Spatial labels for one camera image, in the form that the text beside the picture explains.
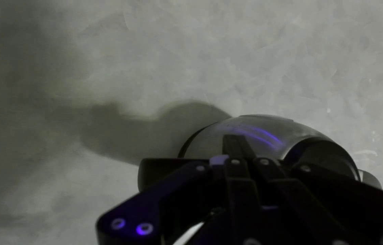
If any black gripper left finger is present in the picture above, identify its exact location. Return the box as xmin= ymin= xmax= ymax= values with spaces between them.
xmin=222 ymin=135 xmax=266 ymax=245

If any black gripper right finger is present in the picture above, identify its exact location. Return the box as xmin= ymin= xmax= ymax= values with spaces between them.
xmin=253 ymin=158 xmax=354 ymax=245

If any steel and black electric kettle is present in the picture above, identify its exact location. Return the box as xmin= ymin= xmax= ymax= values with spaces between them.
xmin=177 ymin=115 xmax=381 ymax=190

